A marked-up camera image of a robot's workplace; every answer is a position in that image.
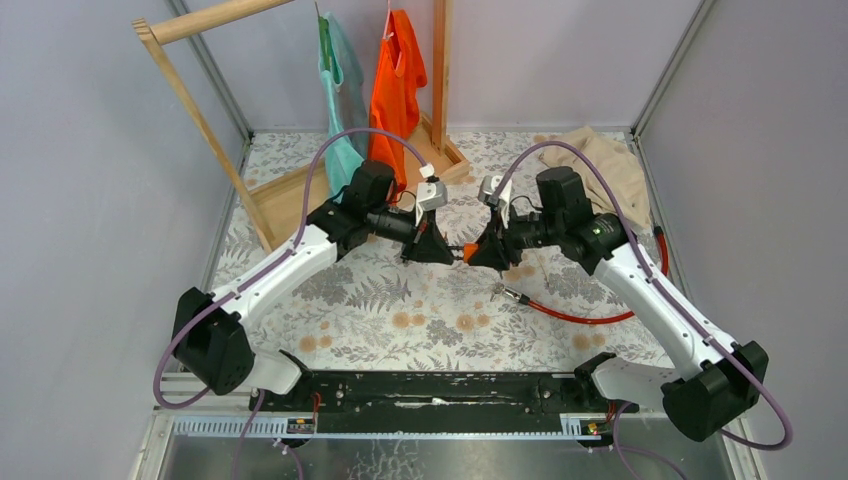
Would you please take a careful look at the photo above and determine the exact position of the beige crumpled cloth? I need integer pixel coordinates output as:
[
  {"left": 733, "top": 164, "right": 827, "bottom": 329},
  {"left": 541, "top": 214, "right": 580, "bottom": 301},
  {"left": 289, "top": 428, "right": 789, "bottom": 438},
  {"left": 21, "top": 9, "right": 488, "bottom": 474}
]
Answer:
[{"left": 534, "top": 126, "right": 652, "bottom": 230}]

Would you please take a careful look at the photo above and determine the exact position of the orange shirt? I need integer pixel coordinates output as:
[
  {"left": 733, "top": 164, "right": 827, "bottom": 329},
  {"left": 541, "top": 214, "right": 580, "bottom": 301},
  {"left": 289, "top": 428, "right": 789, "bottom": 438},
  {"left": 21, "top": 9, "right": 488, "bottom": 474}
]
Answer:
[{"left": 366, "top": 9, "right": 429, "bottom": 200}]

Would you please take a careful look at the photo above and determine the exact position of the teal shirt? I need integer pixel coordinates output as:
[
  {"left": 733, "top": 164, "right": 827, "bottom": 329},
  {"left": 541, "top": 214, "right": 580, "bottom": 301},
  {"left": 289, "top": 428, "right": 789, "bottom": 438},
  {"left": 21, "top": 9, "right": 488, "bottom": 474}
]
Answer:
[{"left": 318, "top": 12, "right": 368, "bottom": 196}]

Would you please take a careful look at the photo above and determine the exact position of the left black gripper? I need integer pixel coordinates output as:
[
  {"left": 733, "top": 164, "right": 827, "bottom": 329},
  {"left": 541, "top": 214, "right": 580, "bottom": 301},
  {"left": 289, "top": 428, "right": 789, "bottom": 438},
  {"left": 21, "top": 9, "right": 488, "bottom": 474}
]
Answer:
[{"left": 366, "top": 204, "right": 455, "bottom": 265}]

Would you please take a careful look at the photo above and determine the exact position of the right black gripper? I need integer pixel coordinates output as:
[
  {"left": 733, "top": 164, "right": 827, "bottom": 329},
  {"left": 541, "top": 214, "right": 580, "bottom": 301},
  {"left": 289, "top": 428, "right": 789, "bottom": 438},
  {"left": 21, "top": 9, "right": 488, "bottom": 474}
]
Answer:
[{"left": 466, "top": 202, "right": 562, "bottom": 272}]

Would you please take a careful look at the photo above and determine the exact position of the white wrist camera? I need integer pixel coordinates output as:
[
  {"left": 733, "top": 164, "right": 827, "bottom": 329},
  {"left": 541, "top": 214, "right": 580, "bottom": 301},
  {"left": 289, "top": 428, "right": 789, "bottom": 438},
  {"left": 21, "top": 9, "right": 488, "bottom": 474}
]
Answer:
[
  {"left": 477, "top": 175, "right": 512, "bottom": 227},
  {"left": 414, "top": 163, "right": 448, "bottom": 225}
]

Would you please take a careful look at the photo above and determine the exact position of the orange black padlock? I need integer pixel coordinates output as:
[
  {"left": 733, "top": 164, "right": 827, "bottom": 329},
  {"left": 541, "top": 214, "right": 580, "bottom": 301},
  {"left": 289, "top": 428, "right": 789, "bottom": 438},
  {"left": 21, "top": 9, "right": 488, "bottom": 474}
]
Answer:
[{"left": 449, "top": 243, "right": 479, "bottom": 264}]

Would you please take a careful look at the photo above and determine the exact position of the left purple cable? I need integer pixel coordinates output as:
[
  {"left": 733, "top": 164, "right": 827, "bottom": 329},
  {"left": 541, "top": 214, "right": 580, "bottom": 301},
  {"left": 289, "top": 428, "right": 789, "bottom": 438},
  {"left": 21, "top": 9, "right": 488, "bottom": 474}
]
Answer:
[{"left": 153, "top": 127, "right": 432, "bottom": 411}]

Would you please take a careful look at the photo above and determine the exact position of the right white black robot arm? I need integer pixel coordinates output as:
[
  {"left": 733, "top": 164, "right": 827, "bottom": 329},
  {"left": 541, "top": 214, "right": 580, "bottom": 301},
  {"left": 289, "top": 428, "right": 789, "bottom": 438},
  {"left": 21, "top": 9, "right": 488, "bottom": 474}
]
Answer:
[{"left": 463, "top": 167, "right": 769, "bottom": 441}]

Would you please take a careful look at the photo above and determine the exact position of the green clothes hanger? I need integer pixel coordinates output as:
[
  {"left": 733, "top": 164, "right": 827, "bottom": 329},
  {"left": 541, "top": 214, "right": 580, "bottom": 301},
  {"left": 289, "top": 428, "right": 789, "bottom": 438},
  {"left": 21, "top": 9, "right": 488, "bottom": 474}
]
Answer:
[{"left": 314, "top": 2, "right": 332, "bottom": 71}]

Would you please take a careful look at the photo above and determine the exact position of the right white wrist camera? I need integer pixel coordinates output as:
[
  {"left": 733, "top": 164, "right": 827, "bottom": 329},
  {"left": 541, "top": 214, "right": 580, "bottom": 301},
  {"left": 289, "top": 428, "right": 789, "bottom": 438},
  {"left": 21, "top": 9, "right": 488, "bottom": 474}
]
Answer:
[{"left": 477, "top": 175, "right": 512, "bottom": 227}]

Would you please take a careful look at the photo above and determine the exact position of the white pink clothes hanger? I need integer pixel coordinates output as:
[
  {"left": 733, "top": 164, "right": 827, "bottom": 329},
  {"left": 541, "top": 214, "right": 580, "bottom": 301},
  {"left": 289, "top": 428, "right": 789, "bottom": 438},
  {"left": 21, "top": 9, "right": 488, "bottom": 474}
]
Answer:
[{"left": 381, "top": 0, "right": 405, "bottom": 77}]

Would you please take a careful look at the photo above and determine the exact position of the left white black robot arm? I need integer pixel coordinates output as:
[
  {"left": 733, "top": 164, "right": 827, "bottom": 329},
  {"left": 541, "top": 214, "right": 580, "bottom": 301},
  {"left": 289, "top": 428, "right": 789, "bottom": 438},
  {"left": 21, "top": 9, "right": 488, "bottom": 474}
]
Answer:
[{"left": 172, "top": 161, "right": 455, "bottom": 411}]

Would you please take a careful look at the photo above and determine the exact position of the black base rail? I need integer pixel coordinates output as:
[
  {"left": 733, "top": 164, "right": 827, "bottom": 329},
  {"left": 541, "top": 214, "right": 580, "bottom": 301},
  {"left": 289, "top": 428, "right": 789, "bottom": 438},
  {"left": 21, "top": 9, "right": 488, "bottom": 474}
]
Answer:
[{"left": 249, "top": 370, "right": 621, "bottom": 436}]

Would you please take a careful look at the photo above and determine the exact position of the wooden clothes rack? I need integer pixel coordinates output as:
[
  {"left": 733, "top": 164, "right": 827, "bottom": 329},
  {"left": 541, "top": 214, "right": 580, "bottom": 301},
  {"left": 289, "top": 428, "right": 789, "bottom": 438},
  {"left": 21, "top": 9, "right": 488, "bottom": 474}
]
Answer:
[{"left": 132, "top": 1, "right": 471, "bottom": 253}]

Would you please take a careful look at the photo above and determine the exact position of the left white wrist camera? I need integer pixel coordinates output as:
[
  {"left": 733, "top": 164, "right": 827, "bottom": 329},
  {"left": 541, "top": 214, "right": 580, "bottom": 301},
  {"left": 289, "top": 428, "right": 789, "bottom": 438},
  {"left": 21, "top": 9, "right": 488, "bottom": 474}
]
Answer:
[{"left": 414, "top": 163, "right": 448, "bottom": 225}]

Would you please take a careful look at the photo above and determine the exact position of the floral patterned mat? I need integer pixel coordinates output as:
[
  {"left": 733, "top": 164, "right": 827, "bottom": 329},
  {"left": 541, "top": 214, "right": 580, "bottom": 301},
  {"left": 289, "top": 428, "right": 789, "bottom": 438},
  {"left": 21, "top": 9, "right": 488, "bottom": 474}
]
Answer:
[{"left": 212, "top": 132, "right": 672, "bottom": 372}]

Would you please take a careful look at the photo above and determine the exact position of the red cable lock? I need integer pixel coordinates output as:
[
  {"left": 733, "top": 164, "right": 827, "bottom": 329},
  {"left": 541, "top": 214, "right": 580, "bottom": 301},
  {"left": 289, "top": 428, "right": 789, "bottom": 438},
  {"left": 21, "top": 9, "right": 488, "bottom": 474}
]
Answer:
[{"left": 490, "top": 225, "right": 670, "bottom": 327}]

